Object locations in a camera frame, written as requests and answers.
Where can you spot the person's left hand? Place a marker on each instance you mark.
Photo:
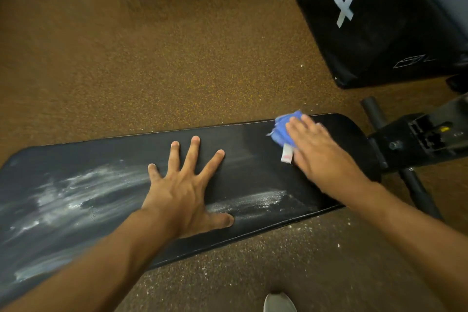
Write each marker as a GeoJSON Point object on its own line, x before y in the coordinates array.
{"type": "Point", "coordinates": [179, 198]}

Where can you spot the person's right hand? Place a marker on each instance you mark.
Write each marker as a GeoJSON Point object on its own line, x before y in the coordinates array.
{"type": "Point", "coordinates": [325, 162]}

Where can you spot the person's left little finger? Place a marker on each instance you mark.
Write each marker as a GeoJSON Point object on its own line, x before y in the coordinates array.
{"type": "Point", "coordinates": [155, 173]}

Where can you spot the person's left thumb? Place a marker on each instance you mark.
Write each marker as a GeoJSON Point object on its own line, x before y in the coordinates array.
{"type": "Point", "coordinates": [219, 221]}

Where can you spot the person's right thumb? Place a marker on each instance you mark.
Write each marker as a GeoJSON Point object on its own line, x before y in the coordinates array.
{"type": "Point", "coordinates": [301, 163]}

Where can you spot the person's left middle finger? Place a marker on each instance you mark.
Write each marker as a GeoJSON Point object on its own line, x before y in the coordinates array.
{"type": "Point", "coordinates": [192, 154]}

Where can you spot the blue cleaning cloth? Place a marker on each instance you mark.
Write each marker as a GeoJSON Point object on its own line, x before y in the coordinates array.
{"type": "Point", "coordinates": [281, 130]}

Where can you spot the person's left forearm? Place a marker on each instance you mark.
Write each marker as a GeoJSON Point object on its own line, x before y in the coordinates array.
{"type": "Point", "coordinates": [91, 264]}

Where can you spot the person's right forearm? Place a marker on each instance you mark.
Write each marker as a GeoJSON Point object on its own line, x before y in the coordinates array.
{"type": "Point", "coordinates": [413, 238]}

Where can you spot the black padded bench seat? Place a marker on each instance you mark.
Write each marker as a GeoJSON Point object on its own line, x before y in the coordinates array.
{"type": "Point", "coordinates": [109, 183]}

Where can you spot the white shoe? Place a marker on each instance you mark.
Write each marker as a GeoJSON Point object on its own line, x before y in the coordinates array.
{"type": "Point", "coordinates": [279, 303]}

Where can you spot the black box with white print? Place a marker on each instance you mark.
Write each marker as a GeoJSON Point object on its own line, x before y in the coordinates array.
{"type": "Point", "coordinates": [380, 19]}

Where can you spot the small black rounded object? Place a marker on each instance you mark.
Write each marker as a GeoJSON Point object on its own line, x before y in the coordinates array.
{"type": "Point", "coordinates": [457, 83]}

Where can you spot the black metal bench frame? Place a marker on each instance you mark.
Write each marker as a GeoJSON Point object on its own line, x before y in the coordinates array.
{"type": "Point", "coordinates": [420, 140]}

